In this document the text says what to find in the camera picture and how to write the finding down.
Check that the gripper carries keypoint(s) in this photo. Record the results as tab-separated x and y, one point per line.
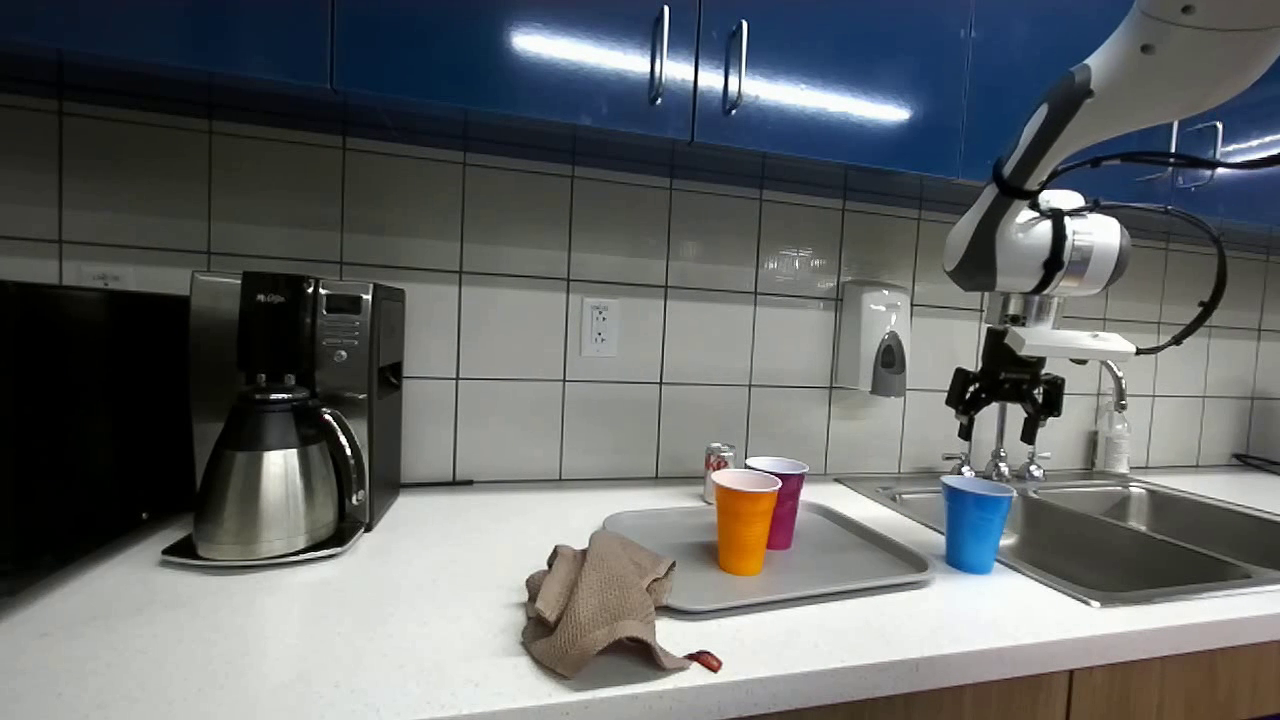
1003	372

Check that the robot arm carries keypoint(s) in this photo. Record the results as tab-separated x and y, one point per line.
1150	60

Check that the grey plastic tray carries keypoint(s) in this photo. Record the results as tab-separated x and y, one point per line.
850	560

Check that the chrome tap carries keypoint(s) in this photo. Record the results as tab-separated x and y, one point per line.
998	462

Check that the clear soap bottle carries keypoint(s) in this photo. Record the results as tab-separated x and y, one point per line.
1112	440

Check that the blue plastic cup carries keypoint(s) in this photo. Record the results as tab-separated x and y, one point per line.
974	525

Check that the white soap dispenser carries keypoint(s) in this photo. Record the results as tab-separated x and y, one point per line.
873	335

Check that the steel double sink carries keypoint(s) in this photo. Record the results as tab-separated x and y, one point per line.
1110	545

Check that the magenta plastic cup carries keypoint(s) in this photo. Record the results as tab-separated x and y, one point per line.
788	500

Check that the orange plastic cup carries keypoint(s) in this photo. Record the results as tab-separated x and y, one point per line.
743	525

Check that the soda can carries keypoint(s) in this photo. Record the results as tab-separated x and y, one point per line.
717	460

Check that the wooden cabinet door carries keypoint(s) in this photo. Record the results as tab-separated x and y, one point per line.
1180	685
950	700

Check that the blue cabinet door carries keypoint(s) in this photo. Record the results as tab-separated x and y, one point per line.
850	90
150	35
500	60
1010	70
1245	170

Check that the brown dish cloth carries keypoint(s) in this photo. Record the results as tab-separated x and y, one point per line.
595	600

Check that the silver and black coffee maker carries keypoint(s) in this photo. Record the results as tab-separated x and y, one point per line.
345	400

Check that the steel coffee carafe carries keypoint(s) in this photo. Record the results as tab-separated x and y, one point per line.
265	490

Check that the black microwave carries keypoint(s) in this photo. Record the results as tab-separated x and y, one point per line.
90	430

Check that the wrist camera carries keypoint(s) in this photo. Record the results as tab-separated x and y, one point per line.
1075	345

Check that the white wall socket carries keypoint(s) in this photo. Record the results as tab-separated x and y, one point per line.
599	327

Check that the blue wall cabinet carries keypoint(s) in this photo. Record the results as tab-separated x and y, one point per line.
500	60

